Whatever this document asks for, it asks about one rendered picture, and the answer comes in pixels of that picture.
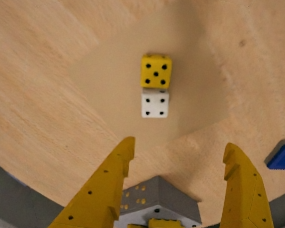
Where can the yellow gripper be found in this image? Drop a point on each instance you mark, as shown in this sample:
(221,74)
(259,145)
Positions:
(97,203)

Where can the small blue rounded block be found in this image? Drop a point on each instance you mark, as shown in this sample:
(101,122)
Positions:
(275,160)

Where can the white die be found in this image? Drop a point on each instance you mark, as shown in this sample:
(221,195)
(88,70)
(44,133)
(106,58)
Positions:
(154,103)

